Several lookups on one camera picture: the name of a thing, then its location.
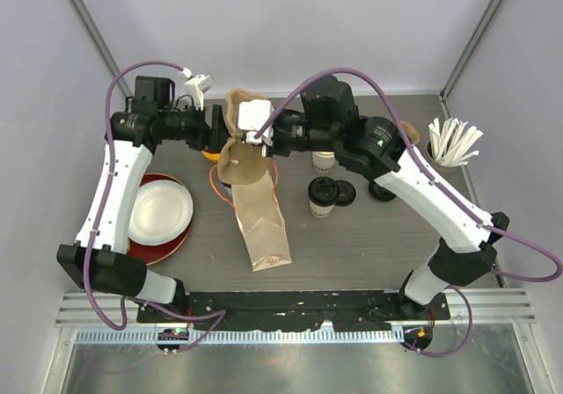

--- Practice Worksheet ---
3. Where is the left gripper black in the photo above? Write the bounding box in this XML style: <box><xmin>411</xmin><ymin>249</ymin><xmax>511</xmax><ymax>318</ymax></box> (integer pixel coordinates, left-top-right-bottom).
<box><xmin>159</xmin><ymin>101</ymin><xmax>240</xmax><ymax>154</ymax></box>

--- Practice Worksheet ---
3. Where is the cardboard cup carrier single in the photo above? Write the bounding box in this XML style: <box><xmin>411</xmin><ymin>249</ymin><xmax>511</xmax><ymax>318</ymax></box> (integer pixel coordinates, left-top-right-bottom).
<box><xmin>217</xmin><ymin>89</ymin><xmax>269</xmax><ymax>186</ymax></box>

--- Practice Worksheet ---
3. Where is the brown paper bag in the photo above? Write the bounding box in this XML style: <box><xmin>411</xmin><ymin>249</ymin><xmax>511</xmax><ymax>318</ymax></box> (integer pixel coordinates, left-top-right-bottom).
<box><xmin>209</xmin><ymin>151</ymin><xmax>293</xmax><ymax>274</ymax></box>

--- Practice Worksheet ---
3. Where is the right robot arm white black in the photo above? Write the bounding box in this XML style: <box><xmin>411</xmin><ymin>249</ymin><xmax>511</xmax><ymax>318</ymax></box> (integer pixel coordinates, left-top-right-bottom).
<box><xmin>262</xmin><ymin>75</ymin><xmax>509</xmax><ymax>319</ymax></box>

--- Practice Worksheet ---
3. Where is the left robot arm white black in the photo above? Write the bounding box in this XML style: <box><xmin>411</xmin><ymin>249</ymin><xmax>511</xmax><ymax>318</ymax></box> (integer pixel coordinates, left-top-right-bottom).
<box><xmin>56</xmin><ymin>105</ymin><xmax>229</xmax><ymax>323</ymax></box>

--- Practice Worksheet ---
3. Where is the orange bowl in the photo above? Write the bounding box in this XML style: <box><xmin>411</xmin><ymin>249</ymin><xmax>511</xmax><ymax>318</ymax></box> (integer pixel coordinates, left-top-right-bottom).
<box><xmin>202</xmin><ymin>151</ymin><xmax>220</xmax><ymax>164</ymax></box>

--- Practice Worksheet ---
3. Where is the stack of white paper cups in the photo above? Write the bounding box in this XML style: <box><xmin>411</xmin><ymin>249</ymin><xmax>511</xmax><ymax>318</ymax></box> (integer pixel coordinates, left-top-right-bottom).
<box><xmin>311</xmin><ymin>151</ymin><xmax>336</xmax><ymax>173</ymax></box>

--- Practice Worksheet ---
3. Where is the stack of black lids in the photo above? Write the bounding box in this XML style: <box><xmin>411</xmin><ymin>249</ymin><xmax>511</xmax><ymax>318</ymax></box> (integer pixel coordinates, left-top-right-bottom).
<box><xmin>335</xmin><ymin>179</ymin><xmax>356</xmax><ymax>207</ymax></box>

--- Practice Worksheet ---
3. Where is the cardboard cup carrier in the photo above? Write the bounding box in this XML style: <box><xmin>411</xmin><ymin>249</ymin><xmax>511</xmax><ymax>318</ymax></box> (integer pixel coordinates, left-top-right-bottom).
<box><xmin>401</xmin><ymin>120</ymin><xmax>420</xmax><ymax>145</ymax></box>

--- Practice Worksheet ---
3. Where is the white plate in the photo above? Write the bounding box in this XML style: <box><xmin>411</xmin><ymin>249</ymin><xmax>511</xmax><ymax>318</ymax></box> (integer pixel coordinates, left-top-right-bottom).
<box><xmin>128</xmin><ymin>179</ymin><xmax>194</xmax><ymax>246</ymax></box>

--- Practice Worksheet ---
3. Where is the loose black lid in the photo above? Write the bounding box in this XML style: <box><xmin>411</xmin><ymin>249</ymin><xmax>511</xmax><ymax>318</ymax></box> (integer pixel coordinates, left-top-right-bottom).
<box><xmin>369</xmin><ymin>181</ymin><xmax>396</xmax><ymax>202</ymax></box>

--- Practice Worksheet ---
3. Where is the bundle of wrapped straws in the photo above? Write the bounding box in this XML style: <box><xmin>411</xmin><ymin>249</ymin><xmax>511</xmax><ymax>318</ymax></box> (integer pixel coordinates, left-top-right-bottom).
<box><xmin>427</xmin><ymin>118</ymin><xmax>483</xmax><ymax>168</ymax></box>

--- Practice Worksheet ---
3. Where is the red plate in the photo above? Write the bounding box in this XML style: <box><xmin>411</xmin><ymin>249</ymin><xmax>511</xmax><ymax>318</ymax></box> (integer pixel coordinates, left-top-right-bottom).
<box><xmin>128</xmin><ymin>173</ymin><xmax>192</xmax><ymax>265</ymax></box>

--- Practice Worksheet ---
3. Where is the grey straw holder cup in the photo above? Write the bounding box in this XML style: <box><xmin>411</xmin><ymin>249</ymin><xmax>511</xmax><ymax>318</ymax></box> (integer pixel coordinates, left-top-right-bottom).
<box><xmin>423</xmin><ymin>141</ymin><xmax>463</xmax><ymax>173</ymax></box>

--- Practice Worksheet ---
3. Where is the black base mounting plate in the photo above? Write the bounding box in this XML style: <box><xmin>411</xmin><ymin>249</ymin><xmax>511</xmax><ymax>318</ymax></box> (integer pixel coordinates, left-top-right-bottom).
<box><xmin>135</xmin><ymin>288</ymin><xmax>450</xmax><ymax>332</ymax></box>

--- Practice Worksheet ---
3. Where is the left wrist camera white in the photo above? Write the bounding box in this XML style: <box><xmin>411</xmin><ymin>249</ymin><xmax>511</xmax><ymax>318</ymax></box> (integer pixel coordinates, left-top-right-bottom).
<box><xmin>181</xmin><ymin>69</ymin><xmax>215</xmax><ymax>110</ymax></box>

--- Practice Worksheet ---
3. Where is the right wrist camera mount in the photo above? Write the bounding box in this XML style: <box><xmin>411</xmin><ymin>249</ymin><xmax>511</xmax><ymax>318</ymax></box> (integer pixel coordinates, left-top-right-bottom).
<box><xmin>237</xmin><ymin>99</ymin><xmax>274</xmax><ymax>146</ymax></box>

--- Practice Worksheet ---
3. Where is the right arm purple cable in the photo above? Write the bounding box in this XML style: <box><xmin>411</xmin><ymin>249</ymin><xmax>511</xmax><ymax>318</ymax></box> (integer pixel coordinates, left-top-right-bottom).
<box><xmin>259</xmin><ymin>67</ymin><xmax>563</xmax><ymax>357</ymax></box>

